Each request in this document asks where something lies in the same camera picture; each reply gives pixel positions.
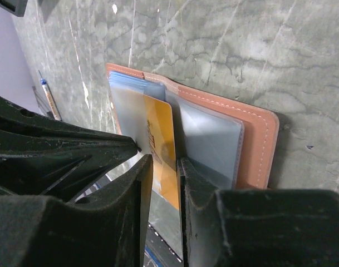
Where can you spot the black white three-compartment tray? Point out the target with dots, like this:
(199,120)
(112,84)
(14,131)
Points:
(15,7)

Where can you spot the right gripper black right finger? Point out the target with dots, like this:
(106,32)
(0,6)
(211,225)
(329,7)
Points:
(255,227)

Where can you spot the gold VIP card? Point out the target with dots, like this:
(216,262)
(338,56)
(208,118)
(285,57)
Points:
(160,129)

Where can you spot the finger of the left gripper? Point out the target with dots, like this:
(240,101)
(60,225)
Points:
(43,156)

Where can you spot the orange leather card holder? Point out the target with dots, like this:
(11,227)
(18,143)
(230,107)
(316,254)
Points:
(261,126)

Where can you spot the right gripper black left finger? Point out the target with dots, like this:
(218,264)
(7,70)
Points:
(106,228)

